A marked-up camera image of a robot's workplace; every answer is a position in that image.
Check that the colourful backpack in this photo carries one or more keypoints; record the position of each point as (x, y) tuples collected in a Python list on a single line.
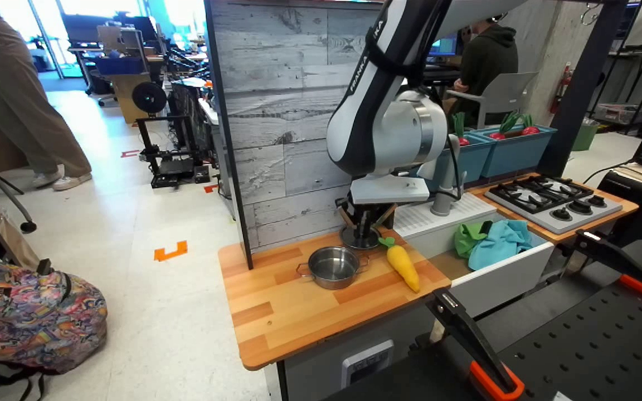
[(31, 317)]

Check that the monitor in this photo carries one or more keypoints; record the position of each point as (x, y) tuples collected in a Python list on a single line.
[(443, 45)]

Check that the grey chair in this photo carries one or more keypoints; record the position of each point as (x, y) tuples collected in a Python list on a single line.
[(513, 89)]

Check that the light blue cloth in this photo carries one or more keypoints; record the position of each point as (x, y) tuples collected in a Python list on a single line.
[(499, 242)]

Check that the toy kitchen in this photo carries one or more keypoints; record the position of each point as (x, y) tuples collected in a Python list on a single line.
[(276, 111)]

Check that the grey tap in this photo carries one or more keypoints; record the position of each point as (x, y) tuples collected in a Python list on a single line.
[(442, 200)]

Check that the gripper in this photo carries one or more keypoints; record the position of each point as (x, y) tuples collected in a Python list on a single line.
[(366, 204)]

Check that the white sink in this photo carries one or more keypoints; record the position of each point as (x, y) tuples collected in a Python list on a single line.
[(499, 284)]

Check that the grey toy stove top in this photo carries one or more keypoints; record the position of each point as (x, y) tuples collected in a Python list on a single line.
[(544, 220)]

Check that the dark pot lid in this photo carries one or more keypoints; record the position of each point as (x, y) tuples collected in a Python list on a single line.
[(360, 240)]

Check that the green bin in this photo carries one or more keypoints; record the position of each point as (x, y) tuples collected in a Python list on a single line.
[(584, 136)]

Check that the person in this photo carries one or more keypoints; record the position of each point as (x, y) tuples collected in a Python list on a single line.
[(14, 83), (485, 61)]

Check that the toy red radish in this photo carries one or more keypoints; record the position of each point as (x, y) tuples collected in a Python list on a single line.
[(497, 135), (460, 133), (530, 130)]

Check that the black stove knob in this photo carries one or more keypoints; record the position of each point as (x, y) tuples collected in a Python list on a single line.
[(597, 200), (562, 214), (581, 207)]

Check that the black clamp with orange tips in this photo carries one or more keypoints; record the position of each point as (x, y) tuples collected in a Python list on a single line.
[(471, 340), (616, 259)]

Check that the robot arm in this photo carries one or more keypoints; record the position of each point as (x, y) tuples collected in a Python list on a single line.
[(379, 133)]

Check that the black 3D printer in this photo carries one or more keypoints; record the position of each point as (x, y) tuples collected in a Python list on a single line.
[(170, 161)]

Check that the blue planter box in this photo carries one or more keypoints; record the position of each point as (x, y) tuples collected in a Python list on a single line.
[(474, 159), (516, 153)]

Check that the yellow plush carrot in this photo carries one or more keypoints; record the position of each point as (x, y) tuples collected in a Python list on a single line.
[(403, 266)]

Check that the green cloth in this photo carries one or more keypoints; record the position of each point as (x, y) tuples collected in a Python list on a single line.
[(468, 238)]

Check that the steel pot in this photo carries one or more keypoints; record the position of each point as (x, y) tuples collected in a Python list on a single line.
[(332, 268)]

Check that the red fire extinguisher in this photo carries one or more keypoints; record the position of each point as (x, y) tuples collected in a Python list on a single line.
[(562, 89)]

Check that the metal shelf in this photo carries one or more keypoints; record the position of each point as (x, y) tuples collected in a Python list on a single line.
[(633, 50)]

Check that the black burner grate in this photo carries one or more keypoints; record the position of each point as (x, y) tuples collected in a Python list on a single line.
[(516, 196), (560, 186)]

